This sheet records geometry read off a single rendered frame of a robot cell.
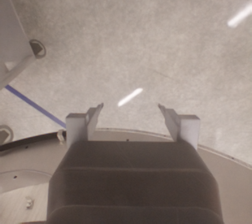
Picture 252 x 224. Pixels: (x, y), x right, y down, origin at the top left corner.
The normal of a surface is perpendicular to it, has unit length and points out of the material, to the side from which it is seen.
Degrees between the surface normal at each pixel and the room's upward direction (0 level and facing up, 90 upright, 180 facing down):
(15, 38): 0
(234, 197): 90
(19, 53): 0
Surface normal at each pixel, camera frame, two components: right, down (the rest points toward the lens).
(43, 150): -0.11, -0.79
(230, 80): -0.13, 0.61
